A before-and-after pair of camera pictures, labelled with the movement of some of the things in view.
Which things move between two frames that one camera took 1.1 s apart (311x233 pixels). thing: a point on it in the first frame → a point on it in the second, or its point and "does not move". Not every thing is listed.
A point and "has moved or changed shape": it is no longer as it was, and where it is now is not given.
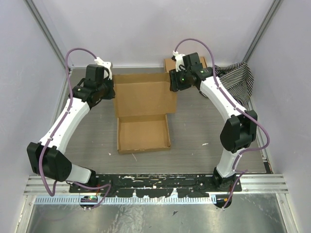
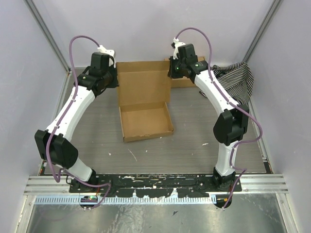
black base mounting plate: [157, 185] does not move
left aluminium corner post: [33, 9] does not move
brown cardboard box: [142, 102] has moved or changed shape
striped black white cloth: [237, 78] does not move
